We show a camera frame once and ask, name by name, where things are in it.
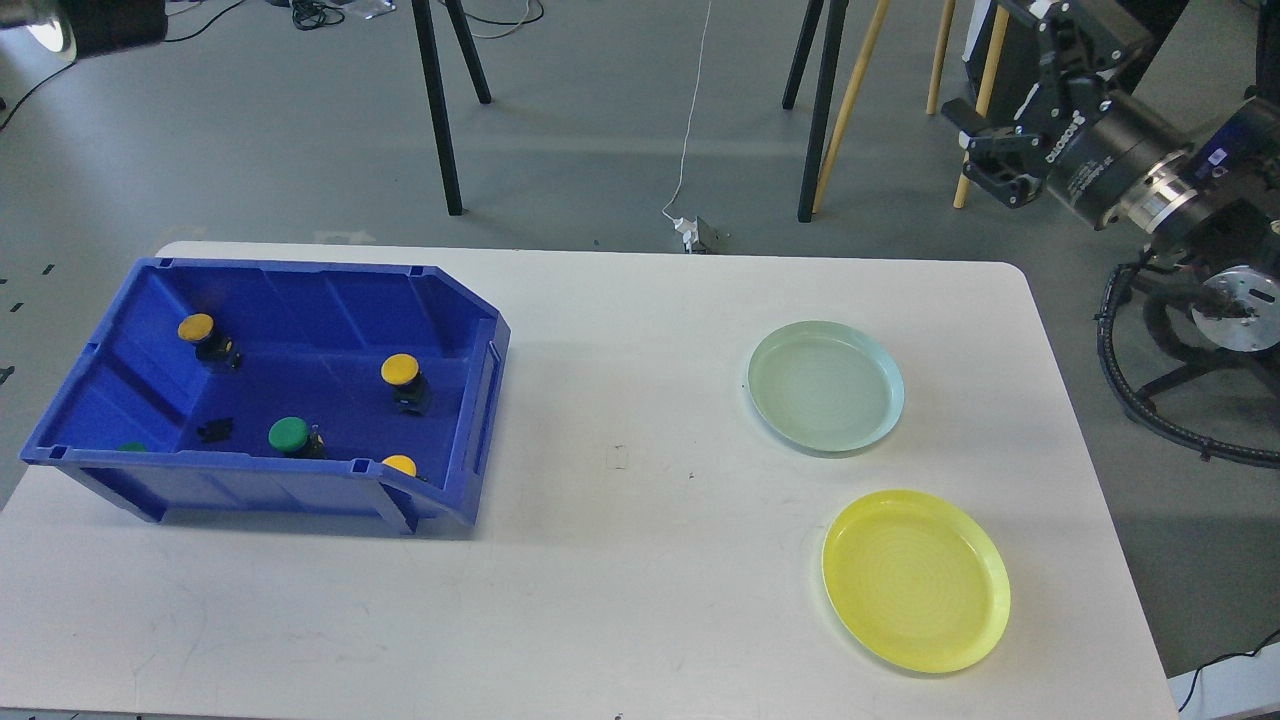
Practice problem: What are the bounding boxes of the black floor cable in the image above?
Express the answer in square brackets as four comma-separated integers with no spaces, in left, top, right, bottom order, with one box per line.
[1178,628,1280,716]

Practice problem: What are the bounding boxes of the blue plastic storage bin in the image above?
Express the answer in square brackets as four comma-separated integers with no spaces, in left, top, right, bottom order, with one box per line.
[20,258,509,534]

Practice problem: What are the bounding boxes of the black tripod right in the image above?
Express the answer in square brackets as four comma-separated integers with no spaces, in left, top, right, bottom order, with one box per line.
[782,1,849,224]

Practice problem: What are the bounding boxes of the light green plate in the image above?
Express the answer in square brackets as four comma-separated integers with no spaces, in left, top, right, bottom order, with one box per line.
[745,320,906,455]

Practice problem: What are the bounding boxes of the black office chair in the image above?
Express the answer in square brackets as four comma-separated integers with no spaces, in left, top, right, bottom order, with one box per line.
[1129,1,1277,414]

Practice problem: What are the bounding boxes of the green push button lower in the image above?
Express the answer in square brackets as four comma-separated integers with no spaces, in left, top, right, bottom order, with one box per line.
[268,416,326,460]

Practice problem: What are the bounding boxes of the wooden easel legs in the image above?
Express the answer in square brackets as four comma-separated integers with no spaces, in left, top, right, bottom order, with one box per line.
[804,1,1012,218]

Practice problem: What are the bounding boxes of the black tripod left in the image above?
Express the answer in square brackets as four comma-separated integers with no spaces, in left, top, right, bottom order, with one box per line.
[410,1,493,217]

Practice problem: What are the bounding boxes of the black tripod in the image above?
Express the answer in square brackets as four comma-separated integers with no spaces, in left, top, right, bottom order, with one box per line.
[410,1,493,217]
[782,1,849,224]

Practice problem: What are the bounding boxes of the black computer case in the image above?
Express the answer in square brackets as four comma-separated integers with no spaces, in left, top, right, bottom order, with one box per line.
[963,1,1188,118]

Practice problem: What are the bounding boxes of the small black part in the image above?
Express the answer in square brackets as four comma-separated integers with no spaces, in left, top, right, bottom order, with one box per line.
[196,416,236,445]

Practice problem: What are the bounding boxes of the yellow push button front edge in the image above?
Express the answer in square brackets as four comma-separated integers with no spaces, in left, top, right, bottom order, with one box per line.
[381,454,430,483]

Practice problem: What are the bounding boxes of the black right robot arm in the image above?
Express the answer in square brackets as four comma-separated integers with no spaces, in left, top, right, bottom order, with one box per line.
[942,1,1277,469]

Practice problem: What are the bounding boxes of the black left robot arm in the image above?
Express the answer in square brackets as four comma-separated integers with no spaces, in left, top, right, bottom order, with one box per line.
[1,1,168,61]

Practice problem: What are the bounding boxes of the white power cable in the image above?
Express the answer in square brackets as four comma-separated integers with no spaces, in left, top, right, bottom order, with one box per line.
[660,0,713,223]

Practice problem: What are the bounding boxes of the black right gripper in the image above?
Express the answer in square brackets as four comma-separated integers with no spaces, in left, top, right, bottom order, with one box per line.
[941,1,1196,231]

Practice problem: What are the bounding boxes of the yellow push button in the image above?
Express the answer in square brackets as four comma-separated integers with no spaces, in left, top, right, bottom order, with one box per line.
[175,313,242,372]
[380,354,431,416]

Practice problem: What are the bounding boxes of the white plug adapter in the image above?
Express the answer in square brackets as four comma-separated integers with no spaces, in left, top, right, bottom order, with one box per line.
[672,217,723,255]

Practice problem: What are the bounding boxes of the yellow plate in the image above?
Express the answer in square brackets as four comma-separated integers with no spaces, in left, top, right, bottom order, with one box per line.
[820,489,1012,675]

